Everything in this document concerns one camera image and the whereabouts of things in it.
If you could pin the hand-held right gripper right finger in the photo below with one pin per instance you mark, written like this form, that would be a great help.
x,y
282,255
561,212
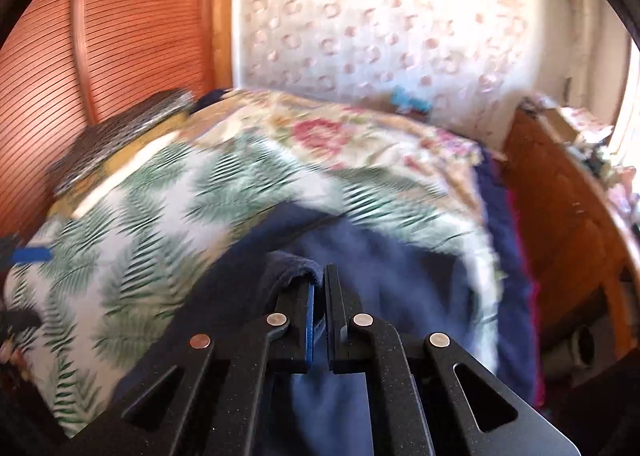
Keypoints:
x,y
334,316

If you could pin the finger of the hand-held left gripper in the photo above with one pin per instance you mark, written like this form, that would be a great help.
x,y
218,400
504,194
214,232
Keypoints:
x,y
20,321
32,255

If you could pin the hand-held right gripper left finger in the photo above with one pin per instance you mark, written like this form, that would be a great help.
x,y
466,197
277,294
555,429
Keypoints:
x,y
310,331

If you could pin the navy t-shirt with orange print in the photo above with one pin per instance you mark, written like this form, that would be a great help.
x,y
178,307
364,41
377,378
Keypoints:
x,y
390,276

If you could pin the white palm leaf blanket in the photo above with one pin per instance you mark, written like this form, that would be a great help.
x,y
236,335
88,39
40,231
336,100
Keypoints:
x,y
150,236

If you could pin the folded yellow cloth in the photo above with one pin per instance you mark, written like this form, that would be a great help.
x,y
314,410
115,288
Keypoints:
x,y
130,156

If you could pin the navy blanket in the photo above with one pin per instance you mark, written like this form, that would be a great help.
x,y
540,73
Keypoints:
x,y
515,286

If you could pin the small blue object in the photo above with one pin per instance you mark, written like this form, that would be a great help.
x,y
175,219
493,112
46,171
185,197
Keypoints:
x,y
402,99

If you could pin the white bin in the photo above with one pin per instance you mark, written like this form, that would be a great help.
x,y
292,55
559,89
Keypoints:
x,y
582,346

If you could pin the wooden sideboard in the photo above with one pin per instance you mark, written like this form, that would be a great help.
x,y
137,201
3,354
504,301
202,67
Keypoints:
x,y
560,206

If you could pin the wooden louvered wardrobe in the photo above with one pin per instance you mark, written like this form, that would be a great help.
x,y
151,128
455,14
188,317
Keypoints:
x,y
140,26

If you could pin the white curtain with pink circles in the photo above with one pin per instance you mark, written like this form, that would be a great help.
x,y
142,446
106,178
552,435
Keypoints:
x,y
375,26

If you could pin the cardboard box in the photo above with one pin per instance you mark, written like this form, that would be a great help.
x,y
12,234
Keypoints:
x,y
560,124

